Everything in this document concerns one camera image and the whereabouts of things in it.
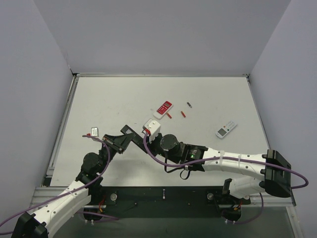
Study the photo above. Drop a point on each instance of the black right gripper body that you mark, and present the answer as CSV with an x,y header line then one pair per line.
x,y
147,144

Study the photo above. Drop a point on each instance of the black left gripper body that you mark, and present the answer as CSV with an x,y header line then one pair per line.
x,y
110,143

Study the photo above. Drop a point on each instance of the black remote control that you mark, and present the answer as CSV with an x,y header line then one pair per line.
x,y
137,139

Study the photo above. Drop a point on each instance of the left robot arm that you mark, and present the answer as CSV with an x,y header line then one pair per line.
x,y
46,221

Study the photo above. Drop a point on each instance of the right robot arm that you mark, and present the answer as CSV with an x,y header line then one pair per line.
x,y
269,172

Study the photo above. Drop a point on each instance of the red and white remote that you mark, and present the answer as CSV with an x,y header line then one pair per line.
x,y
162,110

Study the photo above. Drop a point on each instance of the white remote control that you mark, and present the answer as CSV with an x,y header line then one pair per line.
x,y
226,129

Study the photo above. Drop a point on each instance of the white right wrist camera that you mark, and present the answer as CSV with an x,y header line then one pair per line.
x,y
152,129

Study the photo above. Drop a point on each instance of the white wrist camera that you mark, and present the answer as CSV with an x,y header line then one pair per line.
x,y
94,132
152,129

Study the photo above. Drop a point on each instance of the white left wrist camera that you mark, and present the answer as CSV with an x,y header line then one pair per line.
x,y
94,132

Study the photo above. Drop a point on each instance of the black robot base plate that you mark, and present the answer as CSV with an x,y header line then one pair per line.
x,y
163,202

